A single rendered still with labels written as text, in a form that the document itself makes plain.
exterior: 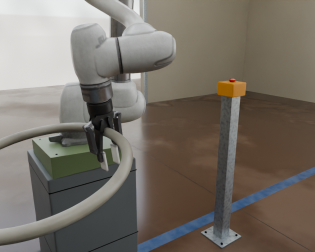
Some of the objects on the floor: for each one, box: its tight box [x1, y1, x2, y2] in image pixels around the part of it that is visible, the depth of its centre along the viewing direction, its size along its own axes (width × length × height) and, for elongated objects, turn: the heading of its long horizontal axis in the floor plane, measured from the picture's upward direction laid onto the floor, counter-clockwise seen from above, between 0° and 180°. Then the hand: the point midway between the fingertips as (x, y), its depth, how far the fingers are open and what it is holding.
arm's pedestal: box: [27, 149, 139, 252], centre depth 151 cm, size 50×50×80 cm
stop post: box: [201, 81, 246, 249], centre depth 190 cm, size 20×20×109 cm
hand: (109, 157), depth 95 cm, fingers closed on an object, 4 cm apart
